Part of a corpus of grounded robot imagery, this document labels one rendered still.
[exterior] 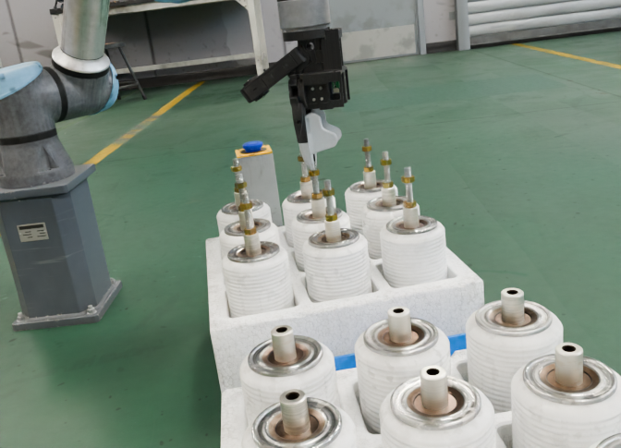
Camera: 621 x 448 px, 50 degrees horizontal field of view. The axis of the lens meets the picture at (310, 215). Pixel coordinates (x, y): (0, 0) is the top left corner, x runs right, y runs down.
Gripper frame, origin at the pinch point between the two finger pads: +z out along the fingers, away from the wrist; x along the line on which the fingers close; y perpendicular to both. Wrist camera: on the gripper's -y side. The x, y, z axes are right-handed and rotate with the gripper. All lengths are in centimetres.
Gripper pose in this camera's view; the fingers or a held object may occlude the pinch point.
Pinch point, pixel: (308, 161)
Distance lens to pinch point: 105.6
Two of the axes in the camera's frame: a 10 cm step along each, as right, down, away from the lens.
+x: 1.9, -3.2, 9.3
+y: 9.8, -0.5, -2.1
